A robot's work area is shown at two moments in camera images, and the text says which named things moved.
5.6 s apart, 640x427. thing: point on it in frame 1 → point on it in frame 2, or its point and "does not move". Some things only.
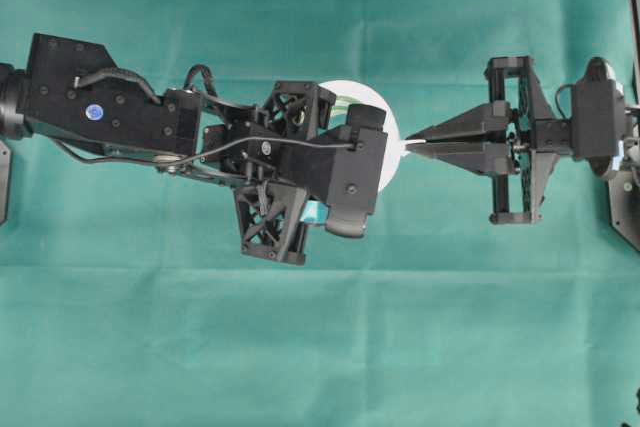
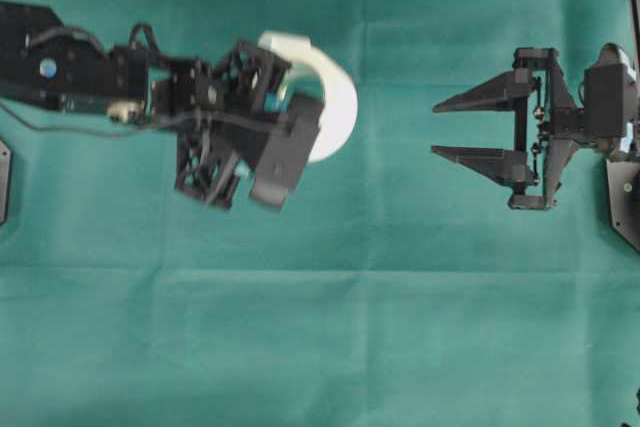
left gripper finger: x=338 y=221 → x=244 y=172
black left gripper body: x=261 y=154 → x=214 y=108
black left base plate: x=5 y=168 does not move
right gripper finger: x=487 y=120 → x=497 y=94
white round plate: x=350 y=93 → x=340 y=101
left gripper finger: x=365 y=116 → x=276 y=101
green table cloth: x=124 y=298 does not move
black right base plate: x=624 y=206 does not move
